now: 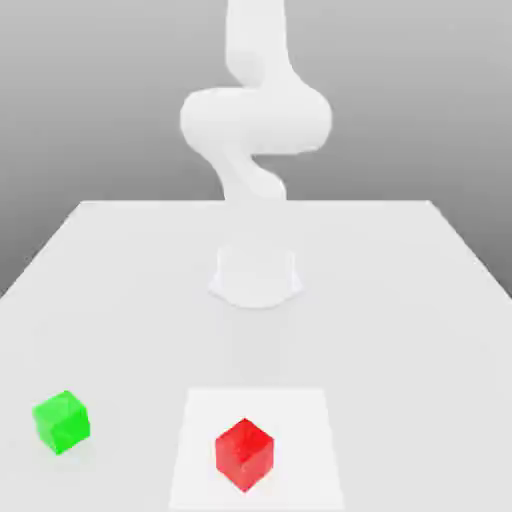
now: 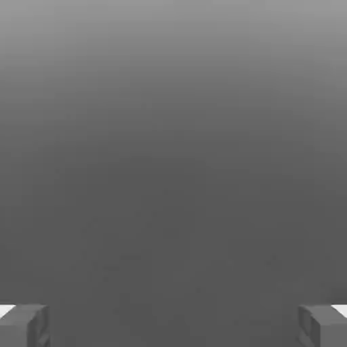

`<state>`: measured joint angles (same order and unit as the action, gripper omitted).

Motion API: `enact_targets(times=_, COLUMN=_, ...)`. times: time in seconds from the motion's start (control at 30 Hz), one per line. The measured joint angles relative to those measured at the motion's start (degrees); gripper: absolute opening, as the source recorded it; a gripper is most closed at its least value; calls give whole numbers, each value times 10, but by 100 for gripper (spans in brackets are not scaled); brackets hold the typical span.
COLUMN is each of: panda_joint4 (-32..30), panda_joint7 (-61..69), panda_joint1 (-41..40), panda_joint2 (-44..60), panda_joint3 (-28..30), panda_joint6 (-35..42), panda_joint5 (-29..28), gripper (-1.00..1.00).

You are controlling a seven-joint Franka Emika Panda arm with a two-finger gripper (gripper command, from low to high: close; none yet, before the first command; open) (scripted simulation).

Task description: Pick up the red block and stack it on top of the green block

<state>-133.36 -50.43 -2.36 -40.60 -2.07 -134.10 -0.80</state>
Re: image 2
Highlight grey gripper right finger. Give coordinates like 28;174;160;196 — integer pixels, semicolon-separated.
297;303;347;347

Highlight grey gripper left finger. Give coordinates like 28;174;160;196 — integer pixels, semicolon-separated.
0;303;52;347

